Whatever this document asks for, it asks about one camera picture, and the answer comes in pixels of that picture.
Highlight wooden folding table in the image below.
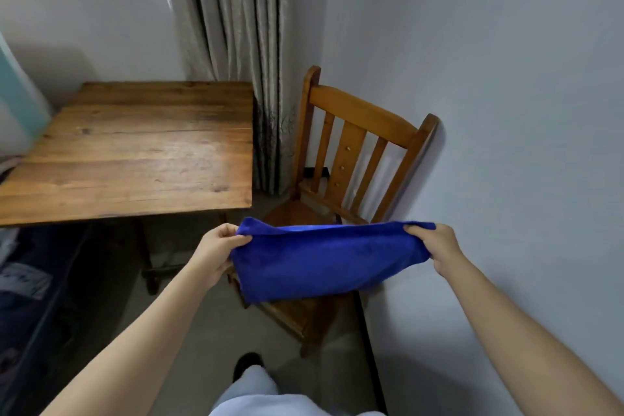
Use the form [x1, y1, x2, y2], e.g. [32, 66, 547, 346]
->
[0, 81, 255, 296]

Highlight person's black left shoe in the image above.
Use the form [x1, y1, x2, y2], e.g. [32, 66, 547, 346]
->
[233, 352, 265, 384]

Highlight person's right hand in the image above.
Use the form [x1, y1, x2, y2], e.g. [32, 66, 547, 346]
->
[403, 223, 464, 279]

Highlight blue towel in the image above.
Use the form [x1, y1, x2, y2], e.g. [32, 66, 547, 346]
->
[229, 217, 437, 304]

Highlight person's left forearm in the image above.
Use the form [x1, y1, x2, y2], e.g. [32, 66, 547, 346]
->
[41, 264, 215, 416]

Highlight person's white shirt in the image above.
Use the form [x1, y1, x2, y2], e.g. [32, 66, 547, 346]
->
[209, 393, 386, 416]

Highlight beige patterned curtain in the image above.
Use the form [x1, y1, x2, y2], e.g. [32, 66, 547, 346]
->
[155, 0, 298, 196]

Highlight person's blue jeans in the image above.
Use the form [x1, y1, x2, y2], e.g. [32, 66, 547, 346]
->
[214, 365, 280, 404]

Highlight person's right forearm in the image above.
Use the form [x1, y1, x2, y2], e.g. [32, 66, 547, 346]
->
[441, 254, 624, 416]

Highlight wooden slat-back chair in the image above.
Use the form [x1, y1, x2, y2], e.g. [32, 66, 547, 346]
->
[226, 65, 439, 358]

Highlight person's left hand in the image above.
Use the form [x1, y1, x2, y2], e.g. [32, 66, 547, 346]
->
[187, 223, 254, 291]

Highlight bed with blue floral sheet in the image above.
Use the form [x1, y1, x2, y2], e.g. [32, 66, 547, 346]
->
[0, 220, 94, 416]

